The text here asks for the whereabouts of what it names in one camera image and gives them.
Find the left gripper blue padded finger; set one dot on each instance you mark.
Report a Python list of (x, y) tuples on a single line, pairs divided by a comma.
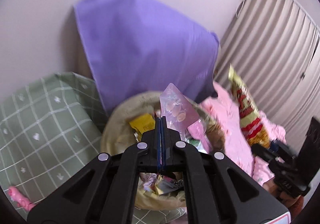
[(159, 143), (163, 146)]

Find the purple cloth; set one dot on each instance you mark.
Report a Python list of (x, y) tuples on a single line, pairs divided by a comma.
[(134, 46)]

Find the beige chair back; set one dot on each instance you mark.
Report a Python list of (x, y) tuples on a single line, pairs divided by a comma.
[(82, 66)]

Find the person's right hand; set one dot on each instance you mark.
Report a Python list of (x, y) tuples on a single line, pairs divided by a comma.
[(279, 194)]

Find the gold red snack wrapper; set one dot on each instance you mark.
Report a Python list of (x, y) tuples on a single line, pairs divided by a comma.
[(251, 123)]

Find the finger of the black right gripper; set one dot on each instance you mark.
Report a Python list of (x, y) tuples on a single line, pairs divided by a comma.
[(277, 145), (266, 154)]

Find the pink garment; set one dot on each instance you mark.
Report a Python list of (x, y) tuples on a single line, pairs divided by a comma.
[(226, 112)]

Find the clear pink plastic packet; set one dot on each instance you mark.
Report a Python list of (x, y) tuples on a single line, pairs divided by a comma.
[(181, 115)]

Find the green checked tablecloth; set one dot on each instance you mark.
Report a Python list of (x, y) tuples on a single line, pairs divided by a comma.
[(50, 129)]

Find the beige striped curtain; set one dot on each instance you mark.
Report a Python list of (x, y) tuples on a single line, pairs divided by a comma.
[(273, 45)]

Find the beige trash bag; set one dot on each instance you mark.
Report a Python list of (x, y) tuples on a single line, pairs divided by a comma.
[(118, 136)]

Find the pink pig toy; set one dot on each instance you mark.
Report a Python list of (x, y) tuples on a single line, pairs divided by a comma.
[(20, 199)]

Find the yellow snack wrapper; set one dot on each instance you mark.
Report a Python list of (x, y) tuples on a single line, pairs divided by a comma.
[(143, 123)]

